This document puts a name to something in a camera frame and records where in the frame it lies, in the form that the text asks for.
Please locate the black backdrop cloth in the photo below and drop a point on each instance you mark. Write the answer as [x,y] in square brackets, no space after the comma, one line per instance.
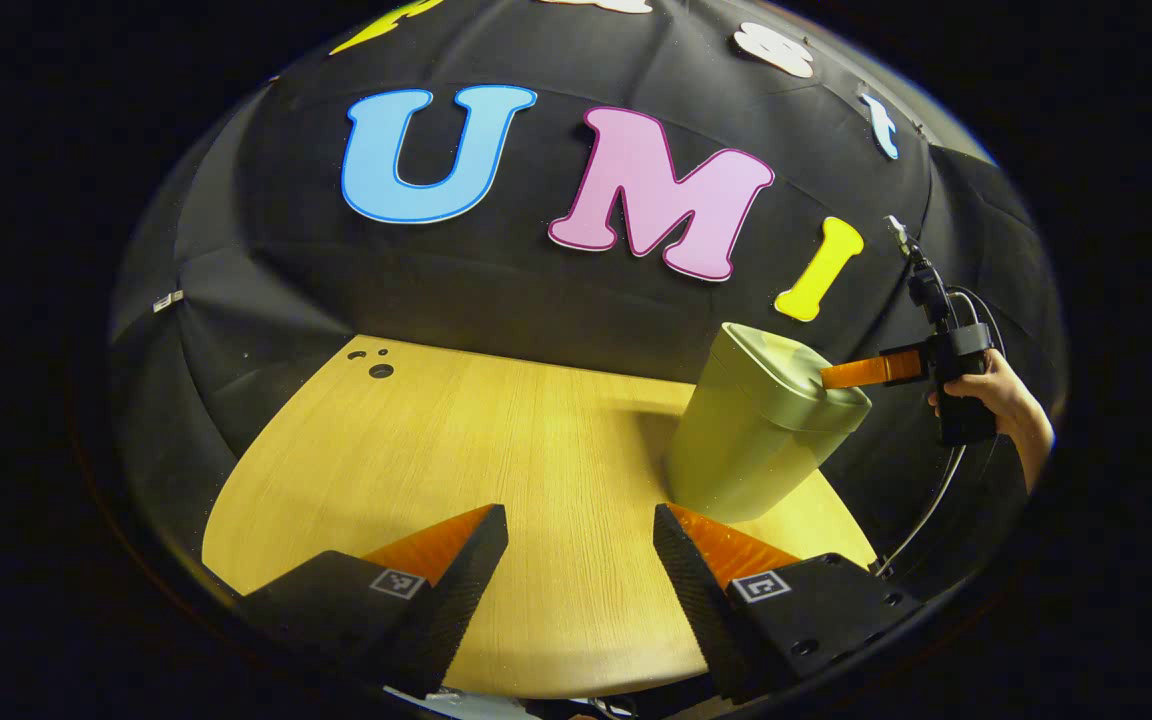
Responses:
[496,290]

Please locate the green desktop garbage bin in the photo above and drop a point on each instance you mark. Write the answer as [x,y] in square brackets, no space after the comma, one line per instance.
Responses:
[746,430]

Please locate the white cloth clip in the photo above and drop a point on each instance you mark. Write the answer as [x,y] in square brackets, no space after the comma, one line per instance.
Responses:
[168,300]

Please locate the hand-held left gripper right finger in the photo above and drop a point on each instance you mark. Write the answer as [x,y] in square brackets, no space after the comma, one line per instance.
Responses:
[701,620]

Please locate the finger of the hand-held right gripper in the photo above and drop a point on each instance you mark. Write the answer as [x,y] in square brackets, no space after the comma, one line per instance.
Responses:
[866,370]

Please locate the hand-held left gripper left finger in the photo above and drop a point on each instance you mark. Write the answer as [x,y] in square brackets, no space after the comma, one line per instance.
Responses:
[456,610]

